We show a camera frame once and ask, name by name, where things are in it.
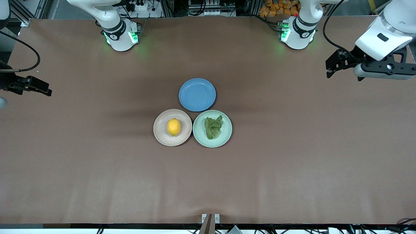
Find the aluminium frame profile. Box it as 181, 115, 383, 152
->
10, 0, 49, 27

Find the beige pink plate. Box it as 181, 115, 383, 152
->
153, 109, 192, 147

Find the yellow lemon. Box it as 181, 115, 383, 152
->
167, 118, 181, 137

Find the white electronics rack unit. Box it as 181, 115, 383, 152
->
188, 0, 237, 17

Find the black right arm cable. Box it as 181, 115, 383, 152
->
0, 31, 41, 72

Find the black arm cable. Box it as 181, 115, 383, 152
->
323, 0, 353, 57
0, 31, 41, 72

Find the white power strip with plugs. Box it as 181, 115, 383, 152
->
125, 0, 163, 19

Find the bag of orange fruits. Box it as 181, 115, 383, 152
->
259, 0, 299, 17

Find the metal bracket at table edge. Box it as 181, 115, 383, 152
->
201, 214, 220, 234

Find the green lettuce leaf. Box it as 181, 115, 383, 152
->
204, 115, 224, 140

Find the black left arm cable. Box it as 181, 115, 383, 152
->
323, 0, 353, 57

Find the light green plate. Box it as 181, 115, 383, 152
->
192, 110, 233, 148

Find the blue plate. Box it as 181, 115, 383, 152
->
178, 78, 216, 112

